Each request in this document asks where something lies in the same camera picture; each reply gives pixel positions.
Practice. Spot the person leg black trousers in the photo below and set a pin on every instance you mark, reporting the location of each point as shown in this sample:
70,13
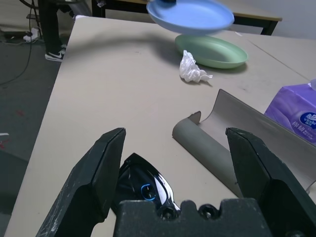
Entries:
49,24

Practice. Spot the blue plastic plate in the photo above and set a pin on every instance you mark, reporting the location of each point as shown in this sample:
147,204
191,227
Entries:
190,17

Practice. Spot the green plastic plate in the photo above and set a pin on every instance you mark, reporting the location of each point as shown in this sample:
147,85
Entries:
217,53

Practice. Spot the purple tissue box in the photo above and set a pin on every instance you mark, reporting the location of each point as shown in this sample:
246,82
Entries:
291,111

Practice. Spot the black sunglasses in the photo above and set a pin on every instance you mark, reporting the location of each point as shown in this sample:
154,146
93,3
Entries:
148,177

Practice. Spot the white power strip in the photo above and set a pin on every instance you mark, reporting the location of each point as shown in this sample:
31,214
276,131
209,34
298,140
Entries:
32,35

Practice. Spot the grey glasses case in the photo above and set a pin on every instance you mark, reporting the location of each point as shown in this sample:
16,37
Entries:
197,138

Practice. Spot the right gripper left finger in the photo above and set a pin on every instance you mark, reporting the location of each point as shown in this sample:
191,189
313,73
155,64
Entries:
81,185

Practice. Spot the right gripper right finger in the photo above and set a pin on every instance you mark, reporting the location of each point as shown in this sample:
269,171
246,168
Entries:
266,172

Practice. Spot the black white sneaker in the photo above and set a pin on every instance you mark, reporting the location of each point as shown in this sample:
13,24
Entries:
55,55

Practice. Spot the white tissue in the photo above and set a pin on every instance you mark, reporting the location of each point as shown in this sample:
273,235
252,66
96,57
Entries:
190,71

